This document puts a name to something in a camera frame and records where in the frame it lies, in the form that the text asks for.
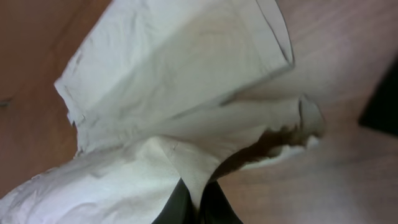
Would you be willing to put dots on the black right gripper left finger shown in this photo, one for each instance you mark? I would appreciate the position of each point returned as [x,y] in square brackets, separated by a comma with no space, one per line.
[178,209]

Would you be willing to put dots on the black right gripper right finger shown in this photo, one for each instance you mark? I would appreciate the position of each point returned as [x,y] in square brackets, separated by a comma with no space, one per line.
[215,208]

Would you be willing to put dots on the beige shorts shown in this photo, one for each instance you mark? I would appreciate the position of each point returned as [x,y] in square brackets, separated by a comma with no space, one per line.
[151,93]

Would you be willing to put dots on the black garment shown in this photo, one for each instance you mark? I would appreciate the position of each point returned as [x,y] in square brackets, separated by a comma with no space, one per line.
[380,113]

